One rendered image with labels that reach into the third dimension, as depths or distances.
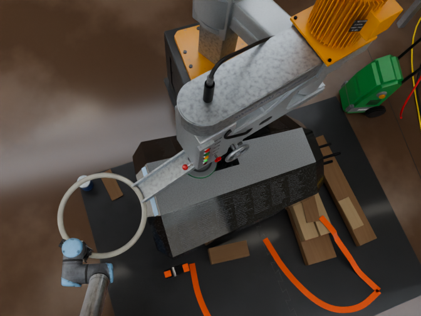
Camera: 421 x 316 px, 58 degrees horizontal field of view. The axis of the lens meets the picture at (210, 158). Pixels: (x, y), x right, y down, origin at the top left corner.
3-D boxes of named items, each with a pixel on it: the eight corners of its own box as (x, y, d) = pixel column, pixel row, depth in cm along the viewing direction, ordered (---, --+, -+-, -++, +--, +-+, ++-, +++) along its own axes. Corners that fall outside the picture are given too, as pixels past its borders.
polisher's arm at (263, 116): (296, 75, 235) (324, 24, 189) (319, 104, 230) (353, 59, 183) (195, 133, 219) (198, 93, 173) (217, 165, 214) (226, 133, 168)
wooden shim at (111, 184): (99, 174, 315) (99, 174, 314) (110, 169, 317) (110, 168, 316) (112, 200, 309) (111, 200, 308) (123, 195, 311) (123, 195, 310)
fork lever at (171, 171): (227, 115, 223) (226, 113, 218) (245, 142, 219) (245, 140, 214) (130, 181, 226) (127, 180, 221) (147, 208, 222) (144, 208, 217)
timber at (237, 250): (210, 264, 299) (212, 264, 287) (207, 249, 302) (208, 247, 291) (247, 256, 303) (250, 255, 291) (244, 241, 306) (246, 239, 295)
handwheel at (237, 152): (237, 138, 213) (242, 128, 199) (248, 153, 211) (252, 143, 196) (215, 152, 210) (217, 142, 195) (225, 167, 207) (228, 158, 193)
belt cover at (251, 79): (331, 17, 192) (344, -7, 176) (362, 54, 187) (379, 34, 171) (166, 106, 171) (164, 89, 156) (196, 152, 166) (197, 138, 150)
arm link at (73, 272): (84, 286, 174) (85, 258, 178) (57, 287, 172) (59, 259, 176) (88, 286, 183) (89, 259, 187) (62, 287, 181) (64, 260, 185)
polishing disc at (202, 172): (197, 184, 233) (197, 184, 232) (175, 158, 237) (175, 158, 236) (223, 163, 238) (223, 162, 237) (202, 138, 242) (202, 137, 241)
